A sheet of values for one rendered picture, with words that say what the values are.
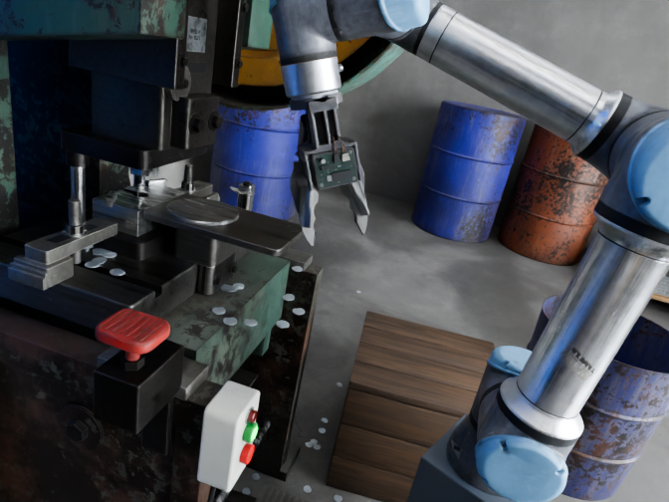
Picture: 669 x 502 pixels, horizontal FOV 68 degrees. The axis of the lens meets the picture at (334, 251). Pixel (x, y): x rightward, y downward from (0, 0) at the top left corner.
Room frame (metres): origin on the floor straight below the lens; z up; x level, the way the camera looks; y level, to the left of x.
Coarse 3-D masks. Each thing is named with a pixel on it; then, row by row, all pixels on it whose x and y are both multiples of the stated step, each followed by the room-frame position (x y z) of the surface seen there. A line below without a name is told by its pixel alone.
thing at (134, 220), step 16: (128, 192) 0.84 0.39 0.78; (144, 192) 0.85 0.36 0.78; (160, 192) 0.87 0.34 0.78; (176, 192) 0.89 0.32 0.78; (96, 208) 0.77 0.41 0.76; (112, 208) 0.77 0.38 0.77; (128, 208) 0.76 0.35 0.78; (144, 208) 0.77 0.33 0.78; (128, 224) 0.76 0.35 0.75; (144, 224) 0.77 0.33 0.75; (160, 224) 0.82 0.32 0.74
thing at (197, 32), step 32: (192, 0) 0.81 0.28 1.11; (192, 32) 0.81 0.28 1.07; (192, 64) 0.82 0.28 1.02; (96, 96) 0.77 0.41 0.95; (128, 96) 0.76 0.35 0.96; (160, 96) 0.75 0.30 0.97; (192, 96) 0.80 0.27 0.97; (96, 128) 0.77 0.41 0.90; (128, 128) 0.76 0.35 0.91; (160, 128) 0.75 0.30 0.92; (192, 128) 0.78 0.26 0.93
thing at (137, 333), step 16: (112, 320) 0.47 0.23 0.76; (128, 320) 0.47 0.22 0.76; (144, 320) 0.48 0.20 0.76; (160, 320) 0.49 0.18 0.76; (96, 336) 0.45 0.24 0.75; (112, 336) 0.44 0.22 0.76; (128, 336) 0.45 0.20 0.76; (144, 336) 0.45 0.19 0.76; (160, 336) 0.46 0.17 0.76; (128, 352) 0.44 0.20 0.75; (144, 352) 0.44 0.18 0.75
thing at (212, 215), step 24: (144, 216) 0.76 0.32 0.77; (168, 216) 0.76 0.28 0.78; (192, 216) 0.77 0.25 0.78; (216, 216) 0.79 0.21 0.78; (240, 216) 0.83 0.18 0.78; (264, 216) 0.85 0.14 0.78; (192, 240) 0.76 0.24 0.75; (216, 240) 0.76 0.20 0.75; (240, 240) 0.72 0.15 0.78; (264, 240) 0.74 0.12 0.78; (288, 240) 0.76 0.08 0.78; (216, 264) 0.77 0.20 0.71; (216, 288) 0.78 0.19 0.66
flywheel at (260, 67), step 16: (272, 32) 1.18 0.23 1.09; (272, 48) 1.18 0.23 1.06; (336, 48) 1.12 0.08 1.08; (352, 48) 1.11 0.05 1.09; (368, 48) 1.18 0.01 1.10; (256, 64) 1.15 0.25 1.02; (272, 64) 1.14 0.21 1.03; (240, 80) 1.16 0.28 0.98; (256, 80) 1.15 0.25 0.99; (272, 80) 1.14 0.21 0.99
